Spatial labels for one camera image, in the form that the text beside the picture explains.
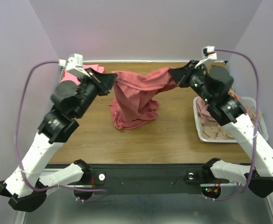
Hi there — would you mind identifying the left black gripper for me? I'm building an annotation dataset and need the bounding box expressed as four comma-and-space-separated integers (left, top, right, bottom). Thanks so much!
74, 67, 118, 119

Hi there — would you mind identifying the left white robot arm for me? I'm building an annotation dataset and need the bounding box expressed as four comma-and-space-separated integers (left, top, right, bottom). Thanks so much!
0, 68, 117, 212

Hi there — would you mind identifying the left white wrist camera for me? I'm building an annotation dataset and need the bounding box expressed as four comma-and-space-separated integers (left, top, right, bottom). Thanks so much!
58, 54, 90, 78

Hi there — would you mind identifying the beige t shirt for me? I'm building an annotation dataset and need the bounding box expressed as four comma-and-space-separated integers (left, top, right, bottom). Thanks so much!
201, 105, 263, 142

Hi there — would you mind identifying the folded pink t shirt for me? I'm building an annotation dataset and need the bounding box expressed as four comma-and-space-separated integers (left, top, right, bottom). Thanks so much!
61, 64, 105, 85

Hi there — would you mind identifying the white plastic laundry basket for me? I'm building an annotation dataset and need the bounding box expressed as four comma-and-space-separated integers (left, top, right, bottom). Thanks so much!
193, 96, 270, 143

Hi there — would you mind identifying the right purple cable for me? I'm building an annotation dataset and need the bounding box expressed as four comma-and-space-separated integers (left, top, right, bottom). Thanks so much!
205, 48, 261, 202

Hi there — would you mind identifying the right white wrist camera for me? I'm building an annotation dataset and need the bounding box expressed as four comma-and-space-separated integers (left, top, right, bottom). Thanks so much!
195, 46, 217, 68

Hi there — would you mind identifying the mauve pixel print t shirt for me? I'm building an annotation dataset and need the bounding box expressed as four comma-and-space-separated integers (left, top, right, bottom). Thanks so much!
196, 88, 258, 124

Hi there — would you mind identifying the purple cable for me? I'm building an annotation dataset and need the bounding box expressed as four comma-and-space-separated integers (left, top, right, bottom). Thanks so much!
14, 61, 109, 203
205, 48, 261, 202

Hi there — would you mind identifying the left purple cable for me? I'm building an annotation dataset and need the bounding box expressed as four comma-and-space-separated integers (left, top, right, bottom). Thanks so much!
14, 61, 109, 203

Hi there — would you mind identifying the dusty rose t shirt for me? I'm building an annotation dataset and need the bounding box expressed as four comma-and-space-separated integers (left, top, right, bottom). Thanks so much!
109, 67, 177, 130

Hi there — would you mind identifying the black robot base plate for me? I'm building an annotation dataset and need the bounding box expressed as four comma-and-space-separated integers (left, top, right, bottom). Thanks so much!
63, 163, 230, 196

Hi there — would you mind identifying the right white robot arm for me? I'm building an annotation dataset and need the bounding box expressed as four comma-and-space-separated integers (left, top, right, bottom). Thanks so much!
168, 61, 273, 198

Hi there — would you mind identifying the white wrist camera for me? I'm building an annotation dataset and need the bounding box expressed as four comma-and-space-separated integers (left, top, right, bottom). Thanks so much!
58, 54, 90, 78
195, 46, 217, 68

